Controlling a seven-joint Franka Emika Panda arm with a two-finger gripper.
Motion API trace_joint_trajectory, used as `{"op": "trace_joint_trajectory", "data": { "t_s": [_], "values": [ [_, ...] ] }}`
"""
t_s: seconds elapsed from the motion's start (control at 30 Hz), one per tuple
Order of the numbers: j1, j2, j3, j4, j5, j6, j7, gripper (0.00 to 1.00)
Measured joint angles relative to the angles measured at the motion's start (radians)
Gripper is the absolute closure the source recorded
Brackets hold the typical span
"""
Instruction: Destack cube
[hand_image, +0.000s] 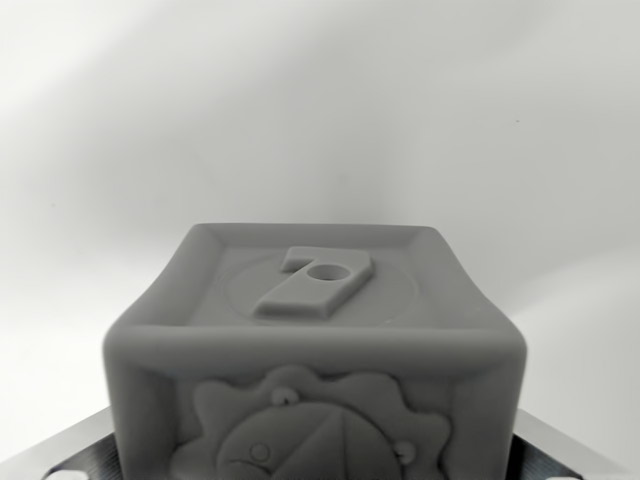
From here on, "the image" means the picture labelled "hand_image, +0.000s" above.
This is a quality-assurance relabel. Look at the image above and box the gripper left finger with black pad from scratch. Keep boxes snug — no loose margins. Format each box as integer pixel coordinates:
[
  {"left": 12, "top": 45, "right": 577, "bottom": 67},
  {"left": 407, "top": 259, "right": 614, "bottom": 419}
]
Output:
[{"left": 0, "top": 407, "right": 121, "bottom": 480}]

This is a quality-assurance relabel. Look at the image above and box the grey embossed toy cube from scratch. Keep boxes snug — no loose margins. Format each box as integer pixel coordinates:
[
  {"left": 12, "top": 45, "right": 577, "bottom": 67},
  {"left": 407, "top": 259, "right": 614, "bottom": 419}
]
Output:
[{"left": 101, "top": 222, "right": 530, "bottom": 480}]

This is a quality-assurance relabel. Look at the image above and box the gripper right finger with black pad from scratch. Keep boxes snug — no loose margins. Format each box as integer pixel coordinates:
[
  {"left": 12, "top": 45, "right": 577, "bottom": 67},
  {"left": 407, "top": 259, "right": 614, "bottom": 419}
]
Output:
[{"left": 509, "top": 409, "right": 640, "bottom": 480}]

